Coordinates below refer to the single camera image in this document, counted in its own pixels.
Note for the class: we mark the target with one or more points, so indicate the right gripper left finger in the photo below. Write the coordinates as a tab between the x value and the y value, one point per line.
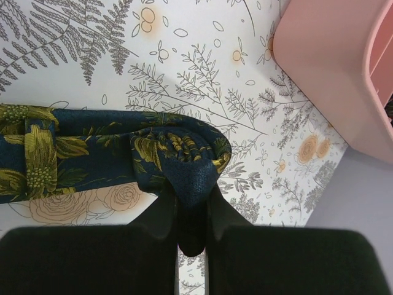
137	258

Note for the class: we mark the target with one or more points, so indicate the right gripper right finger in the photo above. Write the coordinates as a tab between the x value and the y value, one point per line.
247	259

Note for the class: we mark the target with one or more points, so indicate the navy yellow floral tie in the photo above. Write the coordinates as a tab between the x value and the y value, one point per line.
49	151

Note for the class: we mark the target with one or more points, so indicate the floral table mat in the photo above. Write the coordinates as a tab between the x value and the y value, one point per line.
211	60

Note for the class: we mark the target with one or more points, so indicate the pink compartment tray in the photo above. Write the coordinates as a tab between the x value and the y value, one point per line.
339	54

